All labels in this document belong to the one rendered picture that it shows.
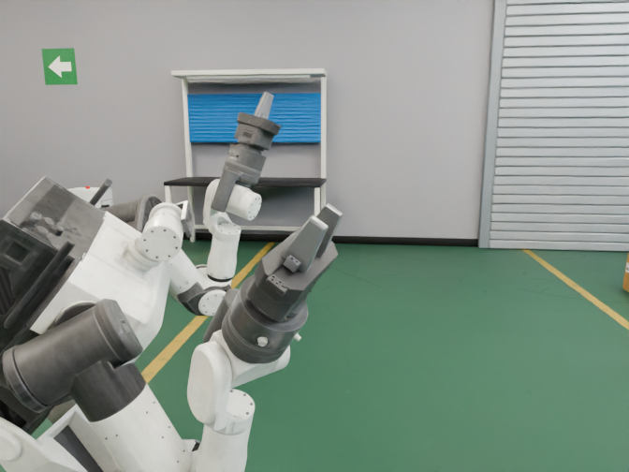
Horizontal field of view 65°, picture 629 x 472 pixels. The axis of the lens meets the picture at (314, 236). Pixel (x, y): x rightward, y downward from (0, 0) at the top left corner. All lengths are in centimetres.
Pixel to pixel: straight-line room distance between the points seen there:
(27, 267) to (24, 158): 611
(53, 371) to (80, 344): 5
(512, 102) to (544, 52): 55
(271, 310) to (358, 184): 509
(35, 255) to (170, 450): 36
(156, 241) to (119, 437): 30
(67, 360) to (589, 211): 562
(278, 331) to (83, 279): 37
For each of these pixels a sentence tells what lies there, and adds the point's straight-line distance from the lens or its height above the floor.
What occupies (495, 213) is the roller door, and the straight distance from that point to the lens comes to 571.
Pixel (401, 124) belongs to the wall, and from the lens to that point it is 559.
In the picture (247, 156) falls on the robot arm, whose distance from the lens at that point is 115.
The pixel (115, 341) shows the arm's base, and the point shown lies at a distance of 73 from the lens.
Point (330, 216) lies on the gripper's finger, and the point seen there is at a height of 113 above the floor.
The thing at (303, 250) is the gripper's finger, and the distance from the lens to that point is 51.
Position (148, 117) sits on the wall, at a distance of 615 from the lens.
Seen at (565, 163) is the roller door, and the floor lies 94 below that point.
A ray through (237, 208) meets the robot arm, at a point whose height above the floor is 105.
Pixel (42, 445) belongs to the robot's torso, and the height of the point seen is 66.
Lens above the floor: 121
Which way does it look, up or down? 11 degrees down
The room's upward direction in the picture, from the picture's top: straight up
